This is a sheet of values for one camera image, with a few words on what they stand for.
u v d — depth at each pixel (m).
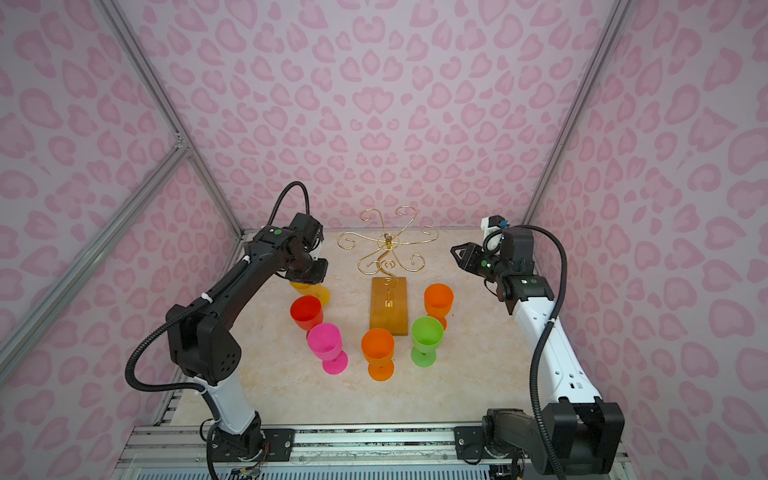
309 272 0.74
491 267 0.64
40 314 0.54
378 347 0.75
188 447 0.75
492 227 0.68
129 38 0.72
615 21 0.70
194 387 0.52
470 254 0.66
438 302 0.82
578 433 0.40
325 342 0.81
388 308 0.98
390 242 0.75
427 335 0.84
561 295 0.52
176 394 0.84
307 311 0.80
